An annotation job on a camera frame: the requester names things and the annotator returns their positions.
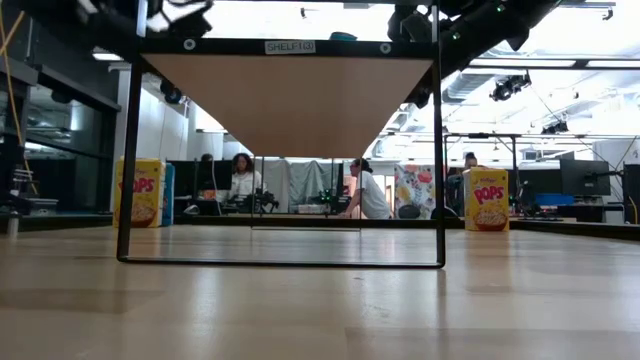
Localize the black table frame rail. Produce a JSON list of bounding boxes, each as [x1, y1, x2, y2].
[[0, 212, 640, 242]]

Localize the silver ceiling air duct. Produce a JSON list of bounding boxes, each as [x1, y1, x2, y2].
[[442, 69, 501, 104]]

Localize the yellow Corn Pops cereal box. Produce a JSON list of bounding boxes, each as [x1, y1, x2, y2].
[[113, 157, 167, 230], [462, 166, 511, 233]]

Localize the black ceiling spotlight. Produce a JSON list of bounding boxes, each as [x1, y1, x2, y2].
[[489, 73, 533, 103], [541, 120, 570, 136]]

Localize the dark desk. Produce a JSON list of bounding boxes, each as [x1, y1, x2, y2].
[[524, 202, 626, 225]]

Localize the grey hanging curtain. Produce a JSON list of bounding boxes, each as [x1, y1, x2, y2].
[[262, 159, 346, 206]]

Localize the tall black panel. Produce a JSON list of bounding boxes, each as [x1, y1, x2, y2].
[[622, 163, 640, 225]]

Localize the black computer monitor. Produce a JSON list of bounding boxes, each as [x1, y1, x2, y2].
[[197, 159, 234, 191], [559, 158, 612, 197], [173, 159, 198, 199], [509, 168, 561, 197]]

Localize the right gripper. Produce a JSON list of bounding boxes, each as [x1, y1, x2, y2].
[[387, 4, 435, 44]]

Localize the white post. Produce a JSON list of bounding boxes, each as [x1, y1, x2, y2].
[[6, 188, 21, 236]]

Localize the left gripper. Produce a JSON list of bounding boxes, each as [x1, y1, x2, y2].
[[144, 0, 216, 40]]

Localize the black metal wood-board shelf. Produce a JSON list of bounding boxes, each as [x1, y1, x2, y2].
[[116, 0, 447, 270]]

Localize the floral print hanging cloth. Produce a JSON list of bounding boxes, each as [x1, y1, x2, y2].
[[393, 163, 437, 220]]

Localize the round black ceiling lamp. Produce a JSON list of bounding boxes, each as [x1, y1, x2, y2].
[[159, 78, 184, 105]]

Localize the grey bin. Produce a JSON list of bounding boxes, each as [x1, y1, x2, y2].
[[22, 197, 60, 217]]

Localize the black overhead pole frame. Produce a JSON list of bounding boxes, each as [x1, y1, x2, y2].
[[442, 131, 522, 169]]

